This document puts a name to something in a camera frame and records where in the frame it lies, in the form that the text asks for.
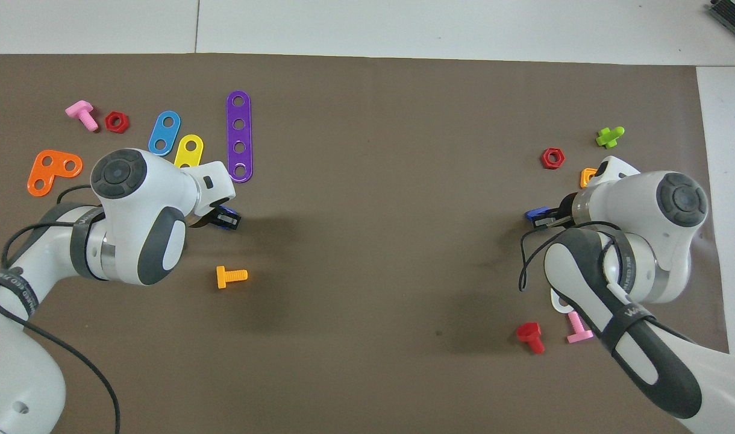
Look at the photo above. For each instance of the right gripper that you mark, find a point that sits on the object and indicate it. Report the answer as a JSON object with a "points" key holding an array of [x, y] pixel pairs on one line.
{"points": [[611, 169]]}

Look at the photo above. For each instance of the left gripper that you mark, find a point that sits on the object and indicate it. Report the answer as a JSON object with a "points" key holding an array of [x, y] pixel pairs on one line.
{"points": [[217, 184]]}

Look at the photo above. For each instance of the blue square nut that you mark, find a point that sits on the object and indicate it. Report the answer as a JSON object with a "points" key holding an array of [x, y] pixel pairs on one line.
{"points": [[228, 212]]}

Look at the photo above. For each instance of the blue triangle-head screw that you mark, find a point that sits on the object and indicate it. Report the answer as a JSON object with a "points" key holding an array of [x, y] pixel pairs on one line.
{"points": [[535, 213]]}

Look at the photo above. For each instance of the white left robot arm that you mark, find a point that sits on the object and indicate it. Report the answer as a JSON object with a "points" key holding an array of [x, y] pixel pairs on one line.
{"points": [[138, 205]]}

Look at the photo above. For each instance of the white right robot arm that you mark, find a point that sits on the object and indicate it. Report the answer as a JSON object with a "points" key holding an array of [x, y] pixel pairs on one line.
{"points": [[644, 229]]}

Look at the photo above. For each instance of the orange square nut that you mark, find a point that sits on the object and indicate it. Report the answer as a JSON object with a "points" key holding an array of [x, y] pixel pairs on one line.
{"points": [[585, 178]]}

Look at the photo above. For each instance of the orange-yellow plastic screw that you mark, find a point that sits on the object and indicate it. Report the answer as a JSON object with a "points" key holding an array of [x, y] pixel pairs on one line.
{"points": [[229, 276]]}

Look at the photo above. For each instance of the red hex nut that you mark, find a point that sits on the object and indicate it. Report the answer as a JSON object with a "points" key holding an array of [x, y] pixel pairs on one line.
{"points": [[552, 158], [117, 122]]}

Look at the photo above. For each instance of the lime green cross-head screw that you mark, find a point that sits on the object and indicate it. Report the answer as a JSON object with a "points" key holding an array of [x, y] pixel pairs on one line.
{"points": [[609, 137]]}

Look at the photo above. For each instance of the pink plastic screw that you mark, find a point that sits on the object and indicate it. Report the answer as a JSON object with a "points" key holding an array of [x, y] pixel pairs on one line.
{"points": [[578, 333], [81, 112]]}

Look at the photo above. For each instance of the red hex-head screw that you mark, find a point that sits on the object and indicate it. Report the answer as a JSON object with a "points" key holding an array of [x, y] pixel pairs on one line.
{"points": [[531, 335]]}

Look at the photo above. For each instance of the yellow three-hole strip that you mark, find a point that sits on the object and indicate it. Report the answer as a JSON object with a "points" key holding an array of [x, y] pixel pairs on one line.
{"points": [[189, 158]]}

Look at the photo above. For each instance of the purple four-hole strip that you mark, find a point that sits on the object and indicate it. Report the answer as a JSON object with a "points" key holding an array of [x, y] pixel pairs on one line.
{"points": [[238, 136]]}

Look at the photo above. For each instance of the white curved five-hole strip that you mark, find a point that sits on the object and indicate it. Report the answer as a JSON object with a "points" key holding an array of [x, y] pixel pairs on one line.
{"points": [[559, 304]]}

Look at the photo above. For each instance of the blue two-hole strip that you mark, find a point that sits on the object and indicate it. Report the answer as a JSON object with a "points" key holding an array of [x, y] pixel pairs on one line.
{"points": [[161, 143]]}

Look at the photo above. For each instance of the brown table mat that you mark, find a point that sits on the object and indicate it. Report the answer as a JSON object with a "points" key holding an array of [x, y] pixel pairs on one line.
{"points": [[367, 181]]}

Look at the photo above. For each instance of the orange angled three-hole plate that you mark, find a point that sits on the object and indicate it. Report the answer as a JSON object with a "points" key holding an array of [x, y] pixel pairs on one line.
{"points": [[47, 172]]}

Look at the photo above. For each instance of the grey ribbed device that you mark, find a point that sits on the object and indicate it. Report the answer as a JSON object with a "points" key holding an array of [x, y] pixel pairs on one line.
{"points": [[734, 13]]}

